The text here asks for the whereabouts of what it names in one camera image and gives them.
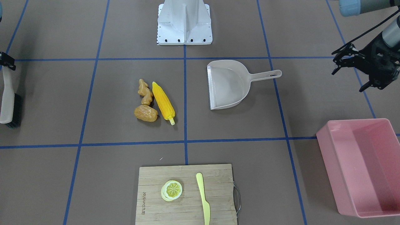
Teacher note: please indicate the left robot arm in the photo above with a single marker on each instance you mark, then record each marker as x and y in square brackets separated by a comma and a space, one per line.
[391, 34]

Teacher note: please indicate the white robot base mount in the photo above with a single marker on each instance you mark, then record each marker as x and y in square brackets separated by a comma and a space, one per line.
[184, 22]

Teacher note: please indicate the beige brush with black bristles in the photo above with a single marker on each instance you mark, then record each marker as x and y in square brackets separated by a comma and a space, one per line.
[12, 103]

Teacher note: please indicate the beige dustpan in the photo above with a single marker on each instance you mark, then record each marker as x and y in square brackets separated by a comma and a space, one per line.
[229, 82]

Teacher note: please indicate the brown toy potato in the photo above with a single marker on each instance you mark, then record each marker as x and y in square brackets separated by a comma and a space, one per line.
[146, 113]

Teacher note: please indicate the yellow plastic knife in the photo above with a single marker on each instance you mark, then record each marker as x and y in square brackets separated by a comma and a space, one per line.
[205, 204]

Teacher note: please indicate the bamboo cutting board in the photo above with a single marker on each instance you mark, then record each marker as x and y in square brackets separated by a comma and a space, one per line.
[151, 209]

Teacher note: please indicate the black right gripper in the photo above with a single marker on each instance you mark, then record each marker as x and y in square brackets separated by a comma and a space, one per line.
[7, 60]

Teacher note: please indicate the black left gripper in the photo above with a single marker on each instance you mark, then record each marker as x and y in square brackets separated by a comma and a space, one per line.
[380, 50]

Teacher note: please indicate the tan toy ginger root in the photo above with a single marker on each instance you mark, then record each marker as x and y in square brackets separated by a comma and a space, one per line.
[145, 92]

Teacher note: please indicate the yellow toy corn cob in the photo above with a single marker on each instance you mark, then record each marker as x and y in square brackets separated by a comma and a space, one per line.
[164, 104]

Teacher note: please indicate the pink plastic bin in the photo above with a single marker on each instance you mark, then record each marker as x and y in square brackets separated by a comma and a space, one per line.
[362, 161]

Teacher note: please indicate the yellow toy lemon slice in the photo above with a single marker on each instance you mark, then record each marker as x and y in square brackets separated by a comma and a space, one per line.
[171, 190]

